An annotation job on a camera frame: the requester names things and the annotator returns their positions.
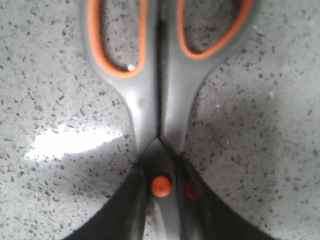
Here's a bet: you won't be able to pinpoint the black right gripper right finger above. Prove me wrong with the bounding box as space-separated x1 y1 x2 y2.
175 155 273 240

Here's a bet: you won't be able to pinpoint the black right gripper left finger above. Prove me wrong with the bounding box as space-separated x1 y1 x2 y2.
66 162 148 240

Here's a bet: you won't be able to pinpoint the grey orange scissors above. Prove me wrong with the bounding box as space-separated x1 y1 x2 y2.
81 0 259 240

